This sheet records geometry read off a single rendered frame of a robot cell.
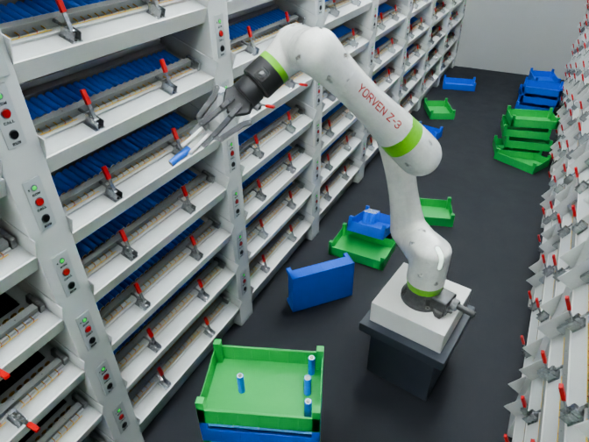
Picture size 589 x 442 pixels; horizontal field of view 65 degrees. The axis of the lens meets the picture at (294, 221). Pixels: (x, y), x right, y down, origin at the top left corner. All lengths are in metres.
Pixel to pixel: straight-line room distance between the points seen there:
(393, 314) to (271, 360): 0.52
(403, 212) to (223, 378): 0.79
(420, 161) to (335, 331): 1.01
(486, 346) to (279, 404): 1.13
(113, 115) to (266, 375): 0.78
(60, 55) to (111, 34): 0.14
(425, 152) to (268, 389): 0.75
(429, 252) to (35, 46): 1.19
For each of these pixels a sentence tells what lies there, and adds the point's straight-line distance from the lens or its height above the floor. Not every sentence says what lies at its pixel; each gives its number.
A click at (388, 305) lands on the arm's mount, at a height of 0.37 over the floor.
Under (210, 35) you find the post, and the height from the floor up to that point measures 1.22.
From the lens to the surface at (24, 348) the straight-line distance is 1.27.
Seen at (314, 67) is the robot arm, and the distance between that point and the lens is 1.10.
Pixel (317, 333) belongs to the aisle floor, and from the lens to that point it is 2.07.
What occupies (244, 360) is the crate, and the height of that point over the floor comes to 0.48.
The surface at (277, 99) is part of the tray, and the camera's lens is 1.87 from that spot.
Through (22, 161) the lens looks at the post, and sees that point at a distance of 1.09.
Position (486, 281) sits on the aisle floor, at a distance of 2.47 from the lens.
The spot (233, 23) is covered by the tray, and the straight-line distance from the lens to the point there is 1.84.
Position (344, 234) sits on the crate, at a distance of 2.59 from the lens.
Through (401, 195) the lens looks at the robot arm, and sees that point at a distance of 1.58.
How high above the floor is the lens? 1.55
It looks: 35 degrees down
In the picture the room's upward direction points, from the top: 1 degrees counter-clockwise
